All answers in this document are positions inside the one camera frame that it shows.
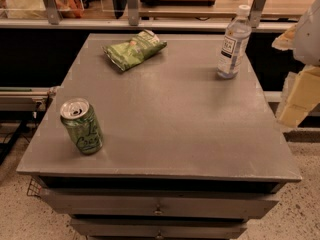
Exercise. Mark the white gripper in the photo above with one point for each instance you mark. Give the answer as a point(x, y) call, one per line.
point(308, 34)

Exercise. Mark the green soda can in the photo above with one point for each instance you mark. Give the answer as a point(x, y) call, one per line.
point(79, 118)

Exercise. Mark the green jalapeno chip bag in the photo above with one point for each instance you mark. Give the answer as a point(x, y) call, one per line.
point(135, 51)

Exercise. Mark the orange patterned bag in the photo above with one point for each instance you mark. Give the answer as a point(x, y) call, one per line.
point(70, 8)

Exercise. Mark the clear plastic water bottle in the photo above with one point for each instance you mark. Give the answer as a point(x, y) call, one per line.
point(234, 45)

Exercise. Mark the grey drawer cabinet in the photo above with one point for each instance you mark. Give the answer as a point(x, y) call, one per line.
point(169, 125)

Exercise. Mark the lower grey drawer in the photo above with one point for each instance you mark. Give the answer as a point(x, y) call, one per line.
point(158, 229)

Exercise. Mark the grey drawer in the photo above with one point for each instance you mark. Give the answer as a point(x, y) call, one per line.
point(158, 229)
point(205, 205)

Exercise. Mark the upper grey drawer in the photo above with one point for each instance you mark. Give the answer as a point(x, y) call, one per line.
point(205, 205)

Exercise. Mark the metal conveyor rail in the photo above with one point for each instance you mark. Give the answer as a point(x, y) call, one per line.
point(26, 98)

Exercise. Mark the red wire basket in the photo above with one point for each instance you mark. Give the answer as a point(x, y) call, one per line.
point(33, 189)

